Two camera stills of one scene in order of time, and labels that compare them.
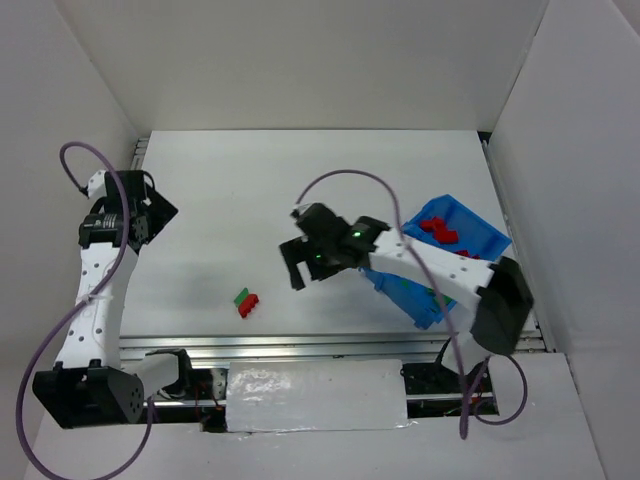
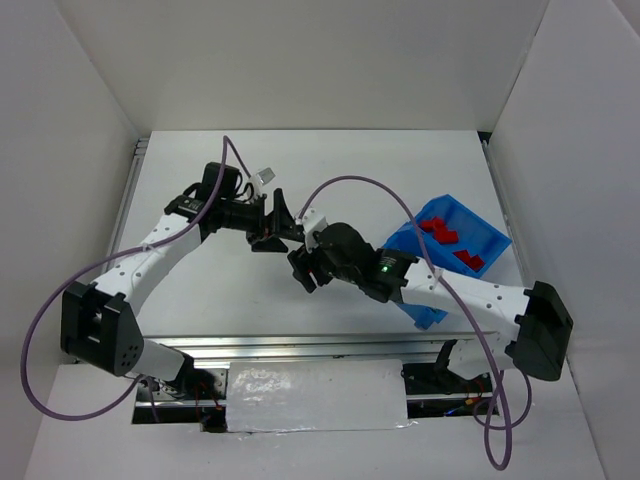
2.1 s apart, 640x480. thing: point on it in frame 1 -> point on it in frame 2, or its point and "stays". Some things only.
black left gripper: (159, 211) -> (266, 222)
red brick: (447, 236) stays
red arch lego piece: (435, 223) stays
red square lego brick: (465, 252) stays
